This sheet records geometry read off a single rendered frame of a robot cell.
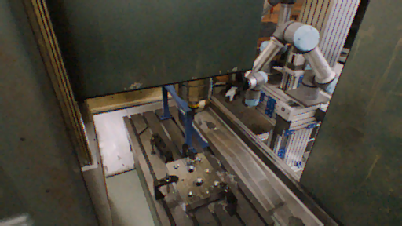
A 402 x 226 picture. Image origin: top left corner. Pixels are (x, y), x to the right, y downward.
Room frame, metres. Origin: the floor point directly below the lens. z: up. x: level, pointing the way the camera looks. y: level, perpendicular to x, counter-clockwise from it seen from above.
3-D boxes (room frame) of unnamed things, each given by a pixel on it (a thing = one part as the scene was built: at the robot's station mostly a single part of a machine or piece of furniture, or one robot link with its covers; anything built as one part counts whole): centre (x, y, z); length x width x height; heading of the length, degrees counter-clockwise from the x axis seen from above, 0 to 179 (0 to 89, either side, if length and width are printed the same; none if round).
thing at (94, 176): (0.71, 0.43, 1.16); 0.48 x 0.05 x 0.51; 27
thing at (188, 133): (1.15, 0.07, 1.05); 0.10 x 0.05 x 0.30; 117
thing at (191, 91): (0.91, 0.03, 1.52); 0.16 x 0.16 x 0.12
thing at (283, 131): (1.53, -0.76, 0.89); 0.36 x 0.10 x 0.09; 116
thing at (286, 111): (1.51, -0.75, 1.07); 0.40 x 0.13 x 0.09; 116
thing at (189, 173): (0.87, 0.02, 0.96); 0.29 x 0.23 x 0.05; 27
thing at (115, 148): (1.49, 0.33, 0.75); 0.89 x 0.70 x 0.26; 117
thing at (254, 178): (1.27, -0.23, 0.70); 0.90 x 0.30 x 0.16; 27
